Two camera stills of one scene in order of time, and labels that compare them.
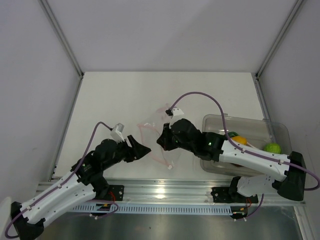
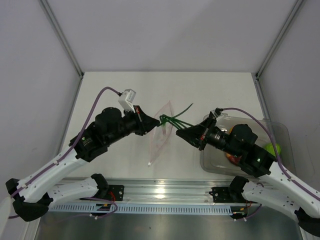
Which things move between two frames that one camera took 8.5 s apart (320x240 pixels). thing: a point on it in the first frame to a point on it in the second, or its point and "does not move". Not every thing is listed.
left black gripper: [135, 152] to [146, 123]
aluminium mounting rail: [169, 191] does not move
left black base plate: [116, 192] does not move
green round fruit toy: [273, 147] does not move
